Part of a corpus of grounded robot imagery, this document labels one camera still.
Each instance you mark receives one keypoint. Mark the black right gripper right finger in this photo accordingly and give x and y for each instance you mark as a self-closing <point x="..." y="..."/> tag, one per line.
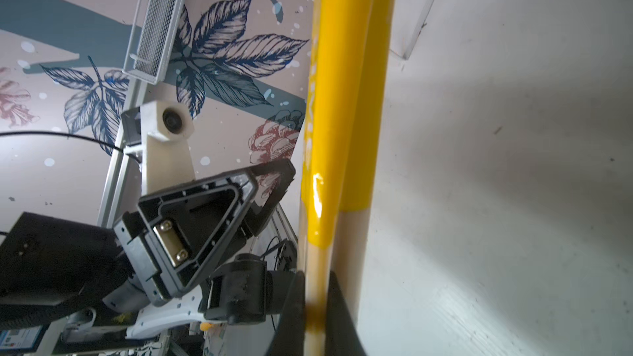
<point x="341" y="336"/>

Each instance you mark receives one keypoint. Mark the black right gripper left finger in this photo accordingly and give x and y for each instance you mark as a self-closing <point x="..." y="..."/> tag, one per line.
<point x="289" y="338"/>

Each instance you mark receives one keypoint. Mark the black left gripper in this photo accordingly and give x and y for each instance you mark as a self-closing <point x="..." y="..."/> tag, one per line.
<point x="52" y="268"/>

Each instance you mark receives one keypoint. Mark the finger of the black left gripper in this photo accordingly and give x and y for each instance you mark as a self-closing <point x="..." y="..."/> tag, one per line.
<point x="258" y="216"/>

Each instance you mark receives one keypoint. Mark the yellow Pastatime pasta bag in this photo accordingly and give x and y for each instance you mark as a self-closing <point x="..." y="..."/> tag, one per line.
<point x="350" y="46"/>

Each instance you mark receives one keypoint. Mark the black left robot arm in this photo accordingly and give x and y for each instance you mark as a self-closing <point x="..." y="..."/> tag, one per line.
<point x="241" y="291"/>

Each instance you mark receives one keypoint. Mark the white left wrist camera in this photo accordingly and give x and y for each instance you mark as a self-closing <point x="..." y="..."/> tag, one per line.
<point x="157" y="133"/>

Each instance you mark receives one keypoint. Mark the white wire mesh basket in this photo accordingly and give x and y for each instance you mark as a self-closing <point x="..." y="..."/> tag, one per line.
<point x="152" y="38"/>

